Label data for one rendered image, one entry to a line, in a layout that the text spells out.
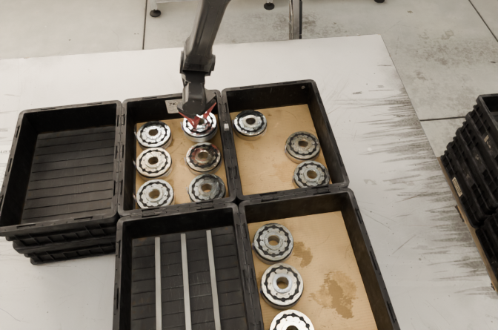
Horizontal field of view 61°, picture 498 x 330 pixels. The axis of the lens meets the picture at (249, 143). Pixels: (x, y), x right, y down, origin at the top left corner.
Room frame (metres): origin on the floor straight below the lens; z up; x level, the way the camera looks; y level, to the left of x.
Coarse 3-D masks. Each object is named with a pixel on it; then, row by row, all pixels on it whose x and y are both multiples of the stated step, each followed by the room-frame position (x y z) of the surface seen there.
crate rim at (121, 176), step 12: (144, 96) 0.88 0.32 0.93; (156, 96) 0.88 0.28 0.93; (168, 96) 0.88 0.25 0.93; (180, 96) 0.88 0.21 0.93; (216, 96) 0.88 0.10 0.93; (120, 144) 0.70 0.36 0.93; (228, 144) 0.70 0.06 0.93; (120, 156) 0.65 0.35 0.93; (228, 156) 0.65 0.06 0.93; (120, 168) 0.62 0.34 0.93; (228, 168) 0.62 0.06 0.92; (120, 180) 0.58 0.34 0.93; (228, 180) 0.58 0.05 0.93; (120, 192) 0.54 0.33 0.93; (120, 204) 0.51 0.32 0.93; (180, 204) 0.51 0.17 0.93; (192, 204) 0.51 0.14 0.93; (204, 204) 0.51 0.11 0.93; (120, 216) 0.48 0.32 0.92
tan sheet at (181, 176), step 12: (168, 120) 0.87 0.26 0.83; (180, 120) 0.87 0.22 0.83; (216, 120) 0.87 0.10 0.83; (180, 132) 0.82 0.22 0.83; (216, 132) 0.82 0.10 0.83; (180, 144) 0.77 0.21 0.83; (192, 144) 0.77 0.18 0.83; (216, 144) 0.77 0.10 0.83; (180, 156) 0.72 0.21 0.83; (180, 168) 0.68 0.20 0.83; (144, 180) 0.64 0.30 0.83; (168, 180) 0.64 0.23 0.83; (180, 180) 0.64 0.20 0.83; (180, 192) 0.60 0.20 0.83
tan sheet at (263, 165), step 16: (240, 112) 0.90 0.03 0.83; (272, 112) 0.90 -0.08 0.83; (288, 112) 0.90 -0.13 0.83; (304, 112) 0.90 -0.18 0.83; (272, 128) 0.83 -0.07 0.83; (288, 128) 0.83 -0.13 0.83; (304, 128) 0.83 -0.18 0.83; (240, 144) 0.77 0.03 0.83; (256, 144) 0.77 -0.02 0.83; (272, 144) 0.77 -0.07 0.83; (240, 160) 0.71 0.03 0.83; (256, 160) 0.71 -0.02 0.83; (272, 160) 0.71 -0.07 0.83; (288, 160) 0.71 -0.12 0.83; (320, 160) 0.71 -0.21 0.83; (240, 176) 0.65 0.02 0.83; (256, 176) 0.65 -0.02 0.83; (272, 176) 0.65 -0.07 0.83; (288, 176) 0.65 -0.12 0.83; (256, 192) 0.60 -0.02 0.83
